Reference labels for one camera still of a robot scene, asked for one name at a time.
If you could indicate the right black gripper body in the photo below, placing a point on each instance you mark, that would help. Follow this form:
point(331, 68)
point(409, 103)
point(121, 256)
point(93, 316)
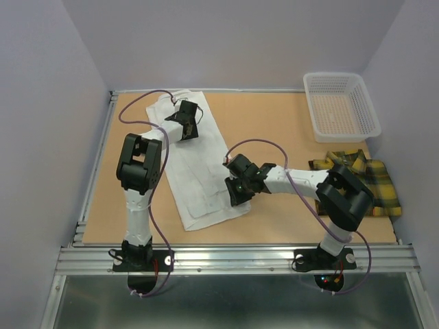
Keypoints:
point(244, 179)

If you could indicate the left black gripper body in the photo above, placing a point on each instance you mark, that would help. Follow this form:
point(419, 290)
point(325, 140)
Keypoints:
point(193, 131)

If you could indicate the white long sleeve shirt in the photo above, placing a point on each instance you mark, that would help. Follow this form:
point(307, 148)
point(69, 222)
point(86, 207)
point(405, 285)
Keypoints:
point(196, 175)

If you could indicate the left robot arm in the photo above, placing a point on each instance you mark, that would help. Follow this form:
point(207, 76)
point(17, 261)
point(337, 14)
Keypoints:
point(139, 171)

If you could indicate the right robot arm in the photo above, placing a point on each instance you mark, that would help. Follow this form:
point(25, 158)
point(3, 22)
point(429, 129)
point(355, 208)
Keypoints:
point(344, 198)

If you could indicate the white plastic basket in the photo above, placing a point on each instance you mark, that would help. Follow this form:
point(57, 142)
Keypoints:
point(340, 108)

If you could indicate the yellow plaid folded shirt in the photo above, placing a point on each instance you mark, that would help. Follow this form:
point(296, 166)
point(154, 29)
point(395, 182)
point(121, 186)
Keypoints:
point(372, 173)

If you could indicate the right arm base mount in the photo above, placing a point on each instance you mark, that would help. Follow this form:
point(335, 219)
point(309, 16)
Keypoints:
point(316, 259)

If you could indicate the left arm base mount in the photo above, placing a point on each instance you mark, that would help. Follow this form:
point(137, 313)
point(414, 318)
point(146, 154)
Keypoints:
point(159, 261)

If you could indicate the aluminium front rail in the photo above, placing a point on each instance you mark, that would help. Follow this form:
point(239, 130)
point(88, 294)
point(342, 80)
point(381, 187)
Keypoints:
point(231, 259)

